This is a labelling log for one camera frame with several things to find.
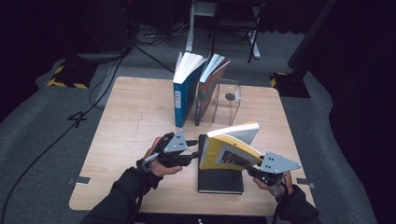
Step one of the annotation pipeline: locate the black folding chair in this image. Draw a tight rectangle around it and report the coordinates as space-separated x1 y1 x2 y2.
209 0 269 63

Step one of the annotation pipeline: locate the white desk frame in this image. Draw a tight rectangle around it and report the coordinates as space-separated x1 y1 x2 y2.
185 0 262 60

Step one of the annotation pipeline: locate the small hazard-striped stand base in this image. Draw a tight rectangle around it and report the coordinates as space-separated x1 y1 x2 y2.
270 72 311 99

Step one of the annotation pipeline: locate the person's right hand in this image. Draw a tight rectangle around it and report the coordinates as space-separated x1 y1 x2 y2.
252 172 294 199

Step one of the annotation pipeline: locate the person's left hand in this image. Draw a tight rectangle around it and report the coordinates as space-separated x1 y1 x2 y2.
143 136 184 178

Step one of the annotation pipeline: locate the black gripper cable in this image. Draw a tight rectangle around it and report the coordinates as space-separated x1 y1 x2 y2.
273 174 289 224

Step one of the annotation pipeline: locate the yellow book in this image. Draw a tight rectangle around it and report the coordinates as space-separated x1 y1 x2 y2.
199 120 264 172

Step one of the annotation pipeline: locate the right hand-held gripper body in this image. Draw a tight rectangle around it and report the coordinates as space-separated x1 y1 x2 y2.
248 151 303 194

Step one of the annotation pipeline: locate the straight black floor cable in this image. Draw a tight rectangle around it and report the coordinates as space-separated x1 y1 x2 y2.
134 43 177 74

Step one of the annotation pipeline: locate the black book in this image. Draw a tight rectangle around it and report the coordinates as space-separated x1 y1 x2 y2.
197 133 245 195

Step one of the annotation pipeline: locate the black cable with silver plug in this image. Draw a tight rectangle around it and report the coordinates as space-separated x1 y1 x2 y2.
134 152 162 224

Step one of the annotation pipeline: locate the large hazard-striped stand base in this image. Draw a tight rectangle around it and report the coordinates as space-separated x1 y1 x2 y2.
46 60 98 90

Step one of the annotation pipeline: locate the black equipment stand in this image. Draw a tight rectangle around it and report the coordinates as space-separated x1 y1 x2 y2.
64 0 138 63

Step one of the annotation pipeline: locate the red and blue illustrated book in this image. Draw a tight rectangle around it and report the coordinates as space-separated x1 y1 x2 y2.
194 53 232 127

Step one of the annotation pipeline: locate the grey round base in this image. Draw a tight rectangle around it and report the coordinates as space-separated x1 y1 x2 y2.
77 50 125 63

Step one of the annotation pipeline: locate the tangle of black cables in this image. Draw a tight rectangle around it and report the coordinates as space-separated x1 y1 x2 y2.
134 22 188 45

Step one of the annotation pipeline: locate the grey floor tape piece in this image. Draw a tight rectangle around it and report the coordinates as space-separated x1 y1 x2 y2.
296 177 316 189
67 175 92 187

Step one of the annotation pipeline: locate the person's dark clothing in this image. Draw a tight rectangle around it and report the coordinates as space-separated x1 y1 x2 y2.
134 214 275 224

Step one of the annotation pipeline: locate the thin looped black cable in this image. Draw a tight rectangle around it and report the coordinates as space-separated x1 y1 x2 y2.
88 59 120 110

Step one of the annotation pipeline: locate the clear acrylic book rack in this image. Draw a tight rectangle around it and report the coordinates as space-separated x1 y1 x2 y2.
186 77 242 126

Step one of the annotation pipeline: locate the long black floor cable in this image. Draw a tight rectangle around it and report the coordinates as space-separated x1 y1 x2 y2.
0 49 130 224

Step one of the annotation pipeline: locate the black slanted pole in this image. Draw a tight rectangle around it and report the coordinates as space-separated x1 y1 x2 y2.
287 0 339 70

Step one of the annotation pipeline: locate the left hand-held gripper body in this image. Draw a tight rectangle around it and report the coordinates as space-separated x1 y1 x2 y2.
152 129 191 169

